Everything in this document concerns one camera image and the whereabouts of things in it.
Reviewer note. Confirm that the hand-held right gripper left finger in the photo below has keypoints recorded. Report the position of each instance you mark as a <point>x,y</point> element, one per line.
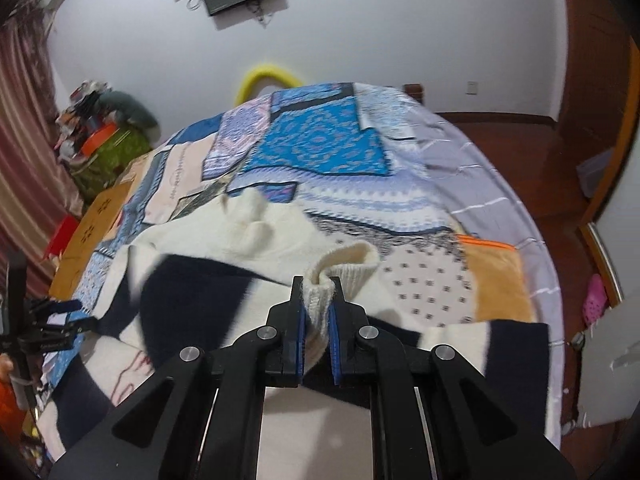
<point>300,342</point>

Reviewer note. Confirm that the grey flat board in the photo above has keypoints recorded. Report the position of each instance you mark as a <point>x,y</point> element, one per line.
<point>610,370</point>

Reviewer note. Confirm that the grey checked bed sheet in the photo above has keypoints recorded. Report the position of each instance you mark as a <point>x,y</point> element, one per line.
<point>450,160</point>

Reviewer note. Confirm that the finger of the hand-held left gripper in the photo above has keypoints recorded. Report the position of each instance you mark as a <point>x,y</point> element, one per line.
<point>62,306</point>
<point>60,334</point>

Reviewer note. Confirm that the red striped curtain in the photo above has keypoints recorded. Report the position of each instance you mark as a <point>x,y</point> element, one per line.
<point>25,110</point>

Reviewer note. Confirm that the pink slipper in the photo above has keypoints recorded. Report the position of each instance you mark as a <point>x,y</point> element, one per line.
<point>595,300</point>

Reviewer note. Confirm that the grey plush toy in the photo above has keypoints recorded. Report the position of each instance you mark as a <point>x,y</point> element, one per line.
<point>132,110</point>

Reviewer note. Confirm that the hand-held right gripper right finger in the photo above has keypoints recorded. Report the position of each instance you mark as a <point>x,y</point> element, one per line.
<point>334,345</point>

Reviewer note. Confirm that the yellow foam tube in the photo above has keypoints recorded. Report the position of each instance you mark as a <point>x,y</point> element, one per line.
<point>248,82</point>

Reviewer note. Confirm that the red plastic container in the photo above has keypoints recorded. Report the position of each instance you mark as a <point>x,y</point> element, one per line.
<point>62,237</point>

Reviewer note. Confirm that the blue patchwork printed blanket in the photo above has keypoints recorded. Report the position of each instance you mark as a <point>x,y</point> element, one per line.
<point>320,140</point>

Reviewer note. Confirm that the orange cloth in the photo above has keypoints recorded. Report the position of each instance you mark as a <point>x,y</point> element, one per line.
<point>12,410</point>

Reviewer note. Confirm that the wooden bed frame end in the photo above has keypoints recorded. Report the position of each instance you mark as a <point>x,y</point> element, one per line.
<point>415,94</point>

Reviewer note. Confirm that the orange box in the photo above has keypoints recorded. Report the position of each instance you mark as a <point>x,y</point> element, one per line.
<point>97,140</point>

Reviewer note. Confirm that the brown wooden wardrobe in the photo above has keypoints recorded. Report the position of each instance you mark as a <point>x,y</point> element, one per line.
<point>595,60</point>

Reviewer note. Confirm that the white wall socket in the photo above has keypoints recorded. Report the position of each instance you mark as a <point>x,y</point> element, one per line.
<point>471,87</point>

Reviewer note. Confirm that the white and navy striped sweater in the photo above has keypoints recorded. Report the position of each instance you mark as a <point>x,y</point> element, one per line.
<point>280,240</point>

